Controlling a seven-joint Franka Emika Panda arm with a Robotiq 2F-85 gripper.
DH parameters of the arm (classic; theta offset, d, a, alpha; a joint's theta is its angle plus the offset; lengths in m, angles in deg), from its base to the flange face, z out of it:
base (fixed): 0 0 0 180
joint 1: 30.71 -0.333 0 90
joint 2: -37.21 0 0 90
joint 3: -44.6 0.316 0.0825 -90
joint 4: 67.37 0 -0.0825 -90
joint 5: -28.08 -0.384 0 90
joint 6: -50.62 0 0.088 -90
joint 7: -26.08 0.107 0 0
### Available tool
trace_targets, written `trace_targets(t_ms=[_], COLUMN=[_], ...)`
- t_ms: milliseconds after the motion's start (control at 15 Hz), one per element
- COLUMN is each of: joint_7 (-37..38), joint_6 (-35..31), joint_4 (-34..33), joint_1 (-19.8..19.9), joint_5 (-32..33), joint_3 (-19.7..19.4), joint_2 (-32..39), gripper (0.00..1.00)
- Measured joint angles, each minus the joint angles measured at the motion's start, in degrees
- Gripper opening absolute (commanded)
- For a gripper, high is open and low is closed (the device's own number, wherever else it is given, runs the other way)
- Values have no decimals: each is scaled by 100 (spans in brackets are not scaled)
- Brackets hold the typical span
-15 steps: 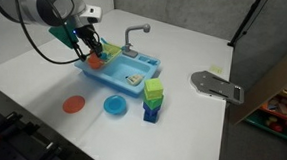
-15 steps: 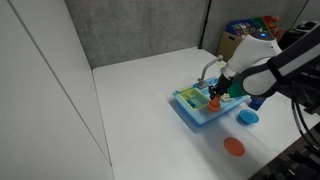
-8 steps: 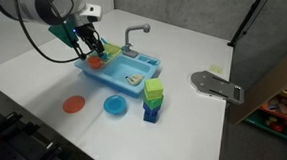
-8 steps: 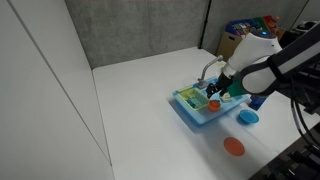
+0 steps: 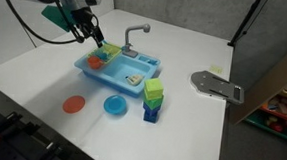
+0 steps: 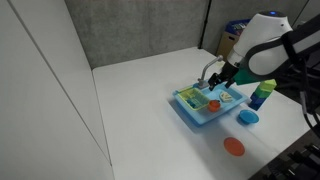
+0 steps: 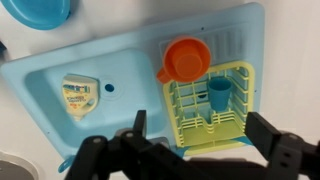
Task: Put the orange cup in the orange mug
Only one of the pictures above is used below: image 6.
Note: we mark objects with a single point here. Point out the white yellow toy dish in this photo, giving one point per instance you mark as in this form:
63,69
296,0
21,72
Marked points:
226,97

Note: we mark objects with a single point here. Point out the brown cardboard box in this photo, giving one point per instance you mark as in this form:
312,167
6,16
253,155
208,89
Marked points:
226,43

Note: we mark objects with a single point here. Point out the blue bowl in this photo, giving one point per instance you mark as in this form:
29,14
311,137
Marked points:
248,116

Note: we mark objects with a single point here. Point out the small blue toy cup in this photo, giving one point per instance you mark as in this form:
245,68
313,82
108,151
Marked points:
191,102

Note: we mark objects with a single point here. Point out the black equipment frame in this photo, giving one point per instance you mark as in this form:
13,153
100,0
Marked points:
293,160

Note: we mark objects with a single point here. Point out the blue toy sink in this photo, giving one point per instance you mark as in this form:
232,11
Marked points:
203,116

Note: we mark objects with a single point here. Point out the black tripod pole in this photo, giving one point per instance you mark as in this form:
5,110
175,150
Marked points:
204,25

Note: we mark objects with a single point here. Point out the dark blue stacking cube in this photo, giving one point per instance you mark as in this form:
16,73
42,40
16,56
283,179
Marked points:
255,105

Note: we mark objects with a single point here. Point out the blue bin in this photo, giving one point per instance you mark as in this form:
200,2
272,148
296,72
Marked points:
237,26

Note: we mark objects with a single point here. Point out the orange cup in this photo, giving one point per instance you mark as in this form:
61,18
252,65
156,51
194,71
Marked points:
214,103

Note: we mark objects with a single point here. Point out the grey toy faucet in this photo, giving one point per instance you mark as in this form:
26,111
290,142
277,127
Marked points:
207,68

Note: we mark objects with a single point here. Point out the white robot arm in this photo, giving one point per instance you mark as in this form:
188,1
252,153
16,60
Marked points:
266,43

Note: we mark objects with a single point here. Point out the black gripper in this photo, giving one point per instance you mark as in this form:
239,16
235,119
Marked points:
228,71

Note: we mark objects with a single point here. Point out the yellow-green stacking cube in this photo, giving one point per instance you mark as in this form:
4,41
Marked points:
268,85

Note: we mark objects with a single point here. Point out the orange mug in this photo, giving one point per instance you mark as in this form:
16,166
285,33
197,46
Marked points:
213,109

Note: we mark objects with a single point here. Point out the orange plate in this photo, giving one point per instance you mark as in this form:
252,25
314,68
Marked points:
234,146

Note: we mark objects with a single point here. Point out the yellow-green dish rack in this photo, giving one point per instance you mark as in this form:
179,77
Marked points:
195,98

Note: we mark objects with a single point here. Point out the green stacking cube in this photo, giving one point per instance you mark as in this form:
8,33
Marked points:
264,93

